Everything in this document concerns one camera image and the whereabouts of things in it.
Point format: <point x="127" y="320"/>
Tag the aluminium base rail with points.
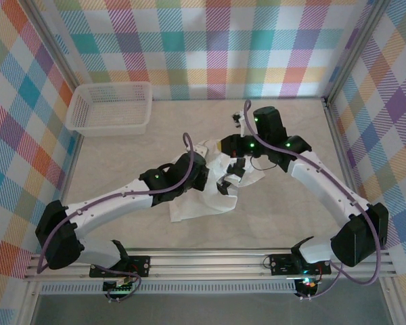
<point x="206" y="264"/>

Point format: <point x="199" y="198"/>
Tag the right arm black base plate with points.
<point x="281" y="264"/>

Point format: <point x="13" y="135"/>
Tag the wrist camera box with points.
<point x="243" y="122"/>
<point x="201" y="149"/>

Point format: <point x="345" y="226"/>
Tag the aluminium frame post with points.
<point x="54" y="47"/>
<point x="355" y="47"/>

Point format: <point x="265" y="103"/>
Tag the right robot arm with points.
<point x="355" y="243"/>

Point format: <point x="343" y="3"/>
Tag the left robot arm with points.
<point x="59" y="237"/>

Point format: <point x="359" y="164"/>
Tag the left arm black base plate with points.
<point x="142" y="265"/>

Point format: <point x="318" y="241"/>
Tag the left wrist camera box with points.
<point x="201" y="149"/>

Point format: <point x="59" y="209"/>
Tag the white t-shirt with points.
<point x="203" y="206"/>

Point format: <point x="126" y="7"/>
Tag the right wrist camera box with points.
<point x="243" y="122"/>

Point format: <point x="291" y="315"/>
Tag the white perforated plastic basket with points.
<point x="108" y="111"/>

